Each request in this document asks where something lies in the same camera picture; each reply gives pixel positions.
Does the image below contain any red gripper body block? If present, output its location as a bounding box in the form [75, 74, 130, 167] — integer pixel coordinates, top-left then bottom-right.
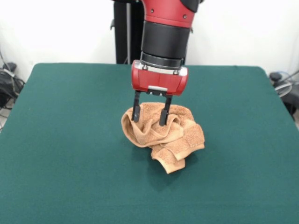
[130, 60, 189, 97]

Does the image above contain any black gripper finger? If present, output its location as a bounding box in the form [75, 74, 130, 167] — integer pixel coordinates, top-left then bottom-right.
[158, 95, 172, 126]
[131, 90, 142, 123]

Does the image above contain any dark green table cloth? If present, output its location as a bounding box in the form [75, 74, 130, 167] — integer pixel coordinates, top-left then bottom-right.
[0, 62, 299, 224]

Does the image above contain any black cable bundle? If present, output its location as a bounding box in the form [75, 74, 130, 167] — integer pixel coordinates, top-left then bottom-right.
[0, 62, 26, 110]

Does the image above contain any tan terry towel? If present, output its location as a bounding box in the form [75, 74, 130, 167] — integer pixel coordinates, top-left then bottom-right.
[120, 101, 206, 175]

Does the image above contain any black round device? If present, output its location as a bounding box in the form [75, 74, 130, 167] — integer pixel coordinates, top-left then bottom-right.
[269, 72, 285, 82]

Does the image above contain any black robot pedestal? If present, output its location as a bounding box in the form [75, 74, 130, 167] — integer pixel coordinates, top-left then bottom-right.
[109, 0, 194, 65]

